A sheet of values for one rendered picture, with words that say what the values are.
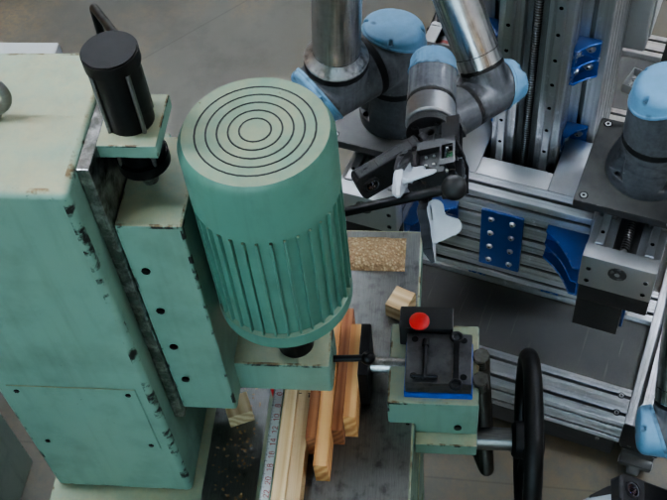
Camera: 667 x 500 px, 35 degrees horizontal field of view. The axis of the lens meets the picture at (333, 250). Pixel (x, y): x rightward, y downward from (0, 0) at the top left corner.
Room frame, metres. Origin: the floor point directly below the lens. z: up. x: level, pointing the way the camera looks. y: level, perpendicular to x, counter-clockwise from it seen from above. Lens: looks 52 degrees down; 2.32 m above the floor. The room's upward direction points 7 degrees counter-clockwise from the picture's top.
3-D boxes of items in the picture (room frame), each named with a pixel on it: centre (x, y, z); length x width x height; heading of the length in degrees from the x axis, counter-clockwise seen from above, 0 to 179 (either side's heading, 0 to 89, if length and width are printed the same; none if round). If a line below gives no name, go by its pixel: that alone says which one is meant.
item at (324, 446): (0.80, 0.03, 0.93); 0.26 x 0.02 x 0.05; 169
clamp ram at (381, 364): (0.83, -0.06, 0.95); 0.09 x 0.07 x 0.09; 169
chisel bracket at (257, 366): (0.81, 0.09, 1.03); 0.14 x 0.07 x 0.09; 79
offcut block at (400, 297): (0.96, -0.10, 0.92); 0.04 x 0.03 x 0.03; 145
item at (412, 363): (0.82, -0.13, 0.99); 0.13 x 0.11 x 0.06; 169
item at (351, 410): (0.82, -0.01, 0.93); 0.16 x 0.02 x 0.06; 169
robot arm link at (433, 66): (1.19, -0.18, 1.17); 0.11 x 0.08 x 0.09; 169
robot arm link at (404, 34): (1.48, -0.15, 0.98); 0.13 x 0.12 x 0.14; 121
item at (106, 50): (0.83, 0.21, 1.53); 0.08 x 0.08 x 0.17; 79
